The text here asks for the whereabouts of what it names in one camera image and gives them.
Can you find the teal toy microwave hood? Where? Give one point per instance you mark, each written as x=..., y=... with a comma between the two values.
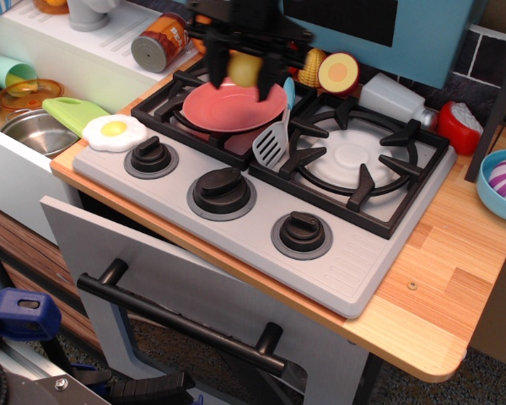
x=418, y=40

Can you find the red and white toy food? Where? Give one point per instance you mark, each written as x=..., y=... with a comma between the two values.
x=457, y=123

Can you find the blue plastic bowl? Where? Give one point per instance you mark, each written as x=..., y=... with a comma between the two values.
x=494, y=202

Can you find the grey and blue toy spatula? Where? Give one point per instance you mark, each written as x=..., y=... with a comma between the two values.
x=270, y=145

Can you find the steel toy pot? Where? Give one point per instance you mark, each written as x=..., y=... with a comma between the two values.
x=39, y=131

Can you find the left black stove knob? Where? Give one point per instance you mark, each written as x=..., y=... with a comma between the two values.
x=151, y=159

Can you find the mint green plastic cup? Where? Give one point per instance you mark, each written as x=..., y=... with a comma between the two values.
x=13, y=72

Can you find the left black burner grate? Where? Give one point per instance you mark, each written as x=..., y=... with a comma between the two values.
x=161, y=112

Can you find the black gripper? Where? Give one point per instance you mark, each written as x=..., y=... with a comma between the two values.
x=258, y=28

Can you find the black metal clamp base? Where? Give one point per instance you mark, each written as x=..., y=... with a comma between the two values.
x=62, y=389

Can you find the yellow toy potato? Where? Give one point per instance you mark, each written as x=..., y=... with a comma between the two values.
x=243, y=69

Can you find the green toy cutting board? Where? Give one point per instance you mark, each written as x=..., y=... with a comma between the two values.
x=74, y=114

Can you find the upright orange toy carrot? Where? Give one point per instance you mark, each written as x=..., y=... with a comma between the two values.
x=198, y=43

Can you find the right black stove knob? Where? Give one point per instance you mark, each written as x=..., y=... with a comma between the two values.
x=301, y=236

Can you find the white toy salt shaker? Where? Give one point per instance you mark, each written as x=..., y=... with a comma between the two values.
x=384, y=95

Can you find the black stove knob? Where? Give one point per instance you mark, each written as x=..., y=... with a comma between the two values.
x=221, y=195
x=151, y=159
x=301, y=236

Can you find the toy fried egg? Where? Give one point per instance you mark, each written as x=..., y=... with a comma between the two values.
x=114, y=133

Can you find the orange transparent lid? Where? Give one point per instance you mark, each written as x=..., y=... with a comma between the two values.
x=29, y=94

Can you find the toy bean can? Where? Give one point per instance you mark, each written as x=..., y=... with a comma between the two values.
x=161, y=43

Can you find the right black burner grate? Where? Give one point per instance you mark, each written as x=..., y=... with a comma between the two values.
x=356, y=164

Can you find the pink plastic plate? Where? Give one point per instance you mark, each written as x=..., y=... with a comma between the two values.
x=232, y=108

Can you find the halved toy peach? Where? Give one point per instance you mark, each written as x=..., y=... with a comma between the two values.
x=339, y=74

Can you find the grey toy faucet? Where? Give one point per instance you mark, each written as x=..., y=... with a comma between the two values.
x=90, y=15

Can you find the middle black stove knob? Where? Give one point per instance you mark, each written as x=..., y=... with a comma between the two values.
x=221, y=195

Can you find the grey toy stove top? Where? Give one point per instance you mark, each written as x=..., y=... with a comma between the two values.
x=343, y=280

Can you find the white toy sink unit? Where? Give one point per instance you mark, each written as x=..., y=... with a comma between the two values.
x=97, y=66

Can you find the black oven door handle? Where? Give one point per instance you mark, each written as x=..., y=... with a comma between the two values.
x=260, y=355

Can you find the yellow toy corn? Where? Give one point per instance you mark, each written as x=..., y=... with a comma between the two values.
x=309, y=75

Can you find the blue clamp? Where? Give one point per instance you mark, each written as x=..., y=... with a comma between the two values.
x=28, y=316

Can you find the black burner grate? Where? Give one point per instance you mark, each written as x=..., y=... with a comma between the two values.
x=161, y=112
x=356, y=164

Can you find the grey oven door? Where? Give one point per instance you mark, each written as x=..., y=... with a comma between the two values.
x=323, y=368

